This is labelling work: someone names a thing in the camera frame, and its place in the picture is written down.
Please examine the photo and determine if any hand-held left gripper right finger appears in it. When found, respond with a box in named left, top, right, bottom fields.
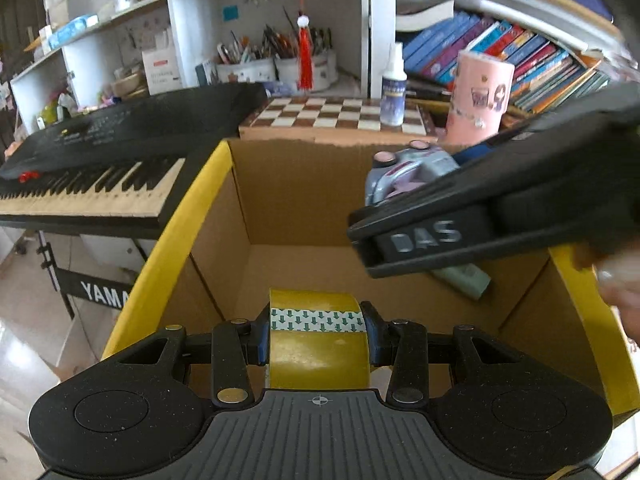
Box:
left=360, top=301, right=556, bottom=410

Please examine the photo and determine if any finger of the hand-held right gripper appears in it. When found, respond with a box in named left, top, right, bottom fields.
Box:
left=347, top=82, right=640, bottom=242

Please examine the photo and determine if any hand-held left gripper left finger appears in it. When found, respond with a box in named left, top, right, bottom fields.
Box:
left=85, top=302, right=273, bottom=410

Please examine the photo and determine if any yellow tape roll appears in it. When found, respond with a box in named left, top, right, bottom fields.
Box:
left=267, top=287, right=373, bottom=391

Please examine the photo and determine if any purple grey toy car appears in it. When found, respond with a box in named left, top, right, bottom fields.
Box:
left=364, top=141, right=463, bottom=207

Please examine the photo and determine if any yellow cardboard box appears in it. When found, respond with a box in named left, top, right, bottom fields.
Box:
left=100, top=137, right=640, bottom=428

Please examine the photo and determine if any person's right hand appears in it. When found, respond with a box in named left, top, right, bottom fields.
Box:
left=572, top=242, right=640, bottom=348

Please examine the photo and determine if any pink cylinder holder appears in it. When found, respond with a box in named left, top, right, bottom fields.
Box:
left=445, top=50, right=516, bottom=146

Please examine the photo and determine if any row of slanted books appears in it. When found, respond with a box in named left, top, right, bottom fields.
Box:
left=402, top=10, right=611, bottom=116

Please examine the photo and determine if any white spray bottle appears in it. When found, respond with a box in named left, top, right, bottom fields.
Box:
left=380, top=42, right=408, bottom=127

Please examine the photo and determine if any thick white paperback book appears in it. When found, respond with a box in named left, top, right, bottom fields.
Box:
left=395, top=0, right=456, bottom=31

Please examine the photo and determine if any black keyboard stand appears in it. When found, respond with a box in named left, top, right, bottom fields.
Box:
left=35, top=230, right=141, bottom=318

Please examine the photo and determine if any wooden chessboard box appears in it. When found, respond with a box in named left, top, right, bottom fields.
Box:
left=239, top=96, right=441, bottom=143

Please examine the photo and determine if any white wooden bookshelf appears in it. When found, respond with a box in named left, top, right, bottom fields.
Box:
left=360, top=0, right=626, bottom=101

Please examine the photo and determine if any red tassel ornament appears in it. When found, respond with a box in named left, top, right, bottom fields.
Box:
left=296, top=12, right=313, bottom=92

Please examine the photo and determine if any black electronic keyboard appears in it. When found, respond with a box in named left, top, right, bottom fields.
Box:
left=0, top=82, right=268, bottom=241

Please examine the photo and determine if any white box red label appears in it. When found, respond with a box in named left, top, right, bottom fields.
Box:
left=141, top=47, right=183, bottom=95

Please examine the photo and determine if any white cubby shelf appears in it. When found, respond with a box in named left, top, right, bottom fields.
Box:
left=10, top=0, right=371, bottom=128

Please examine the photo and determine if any blue tissue pack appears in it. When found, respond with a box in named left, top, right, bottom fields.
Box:
left=49, top=15, right=99, bottom=48

